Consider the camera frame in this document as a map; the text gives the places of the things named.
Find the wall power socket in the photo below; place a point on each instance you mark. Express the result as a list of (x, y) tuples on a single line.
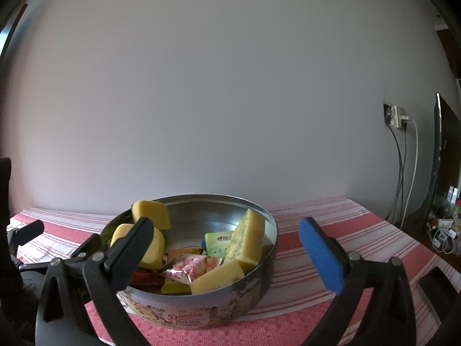
[(395, 116)]

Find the blue cookie tin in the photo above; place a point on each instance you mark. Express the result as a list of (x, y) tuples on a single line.
[(192, 216)]

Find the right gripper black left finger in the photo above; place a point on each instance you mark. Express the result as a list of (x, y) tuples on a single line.
[(125, 255)]

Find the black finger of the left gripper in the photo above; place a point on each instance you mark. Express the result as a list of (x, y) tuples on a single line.
[(20, 236)]

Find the yellow cracker packet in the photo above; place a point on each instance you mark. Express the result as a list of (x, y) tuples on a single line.
[(172, 286)]

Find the red white striped bedspread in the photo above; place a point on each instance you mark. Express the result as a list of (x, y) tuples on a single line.
[(298, 298)]

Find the red foil snack packet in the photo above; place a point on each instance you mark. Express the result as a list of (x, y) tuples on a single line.
[(147, 280)]

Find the yellow green sponge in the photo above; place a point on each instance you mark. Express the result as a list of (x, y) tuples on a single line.
[(153, 257)]

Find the dark television screen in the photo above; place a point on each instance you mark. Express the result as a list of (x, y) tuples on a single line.
[(445, 172)]

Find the pink floral snack packet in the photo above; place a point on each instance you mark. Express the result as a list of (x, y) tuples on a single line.
[(186, 268)]

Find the green tissue pack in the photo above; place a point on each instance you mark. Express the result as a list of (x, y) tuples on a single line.
[(217, 243)]

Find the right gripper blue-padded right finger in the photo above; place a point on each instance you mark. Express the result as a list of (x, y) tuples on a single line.
[(326, 254)]

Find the cluttered side table items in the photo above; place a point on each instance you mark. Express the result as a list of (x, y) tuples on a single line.
[(443, 224)]

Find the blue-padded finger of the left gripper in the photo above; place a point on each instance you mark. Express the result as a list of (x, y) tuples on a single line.
[(88, 247)]

